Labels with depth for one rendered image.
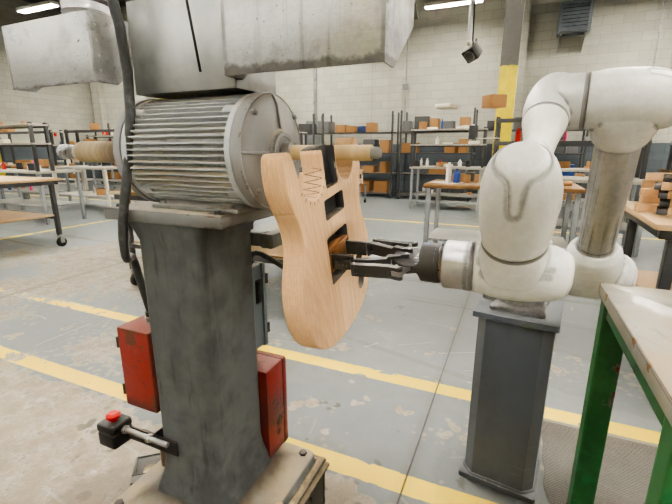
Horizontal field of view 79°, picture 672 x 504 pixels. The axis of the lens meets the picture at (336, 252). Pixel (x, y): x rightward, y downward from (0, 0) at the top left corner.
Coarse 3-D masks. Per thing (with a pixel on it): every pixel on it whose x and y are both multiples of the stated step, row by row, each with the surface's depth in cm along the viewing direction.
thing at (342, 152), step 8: (296, 152) 86; (336, 152) 83; (344, 152) 82; (352, 152) 81; (360, 152) 81; (368, 152) 80; (336, 160) 84; (344, 160) 84; (352, 160) 83; (360, 160) 82; (368, 160) 81
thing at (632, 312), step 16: (608, 288) 98; (624, 288) 98; (640, 288) 98; (608, 304) 92; (624, 304) 88; (640, 304) 88; (656, 304) 88; (608, 320) 95; (624, 320) 80; (640, 320) 80; (656, 320) 80; (624, 336) 77; (640, 336) 73; (656, 336) 73; (624, 352) 81; (640, 352) 68; (656, 352) 67; (640, 368) 67; (656, 368) 62; (640, 384) 70; (656, 384) 60; (656, 400) 63
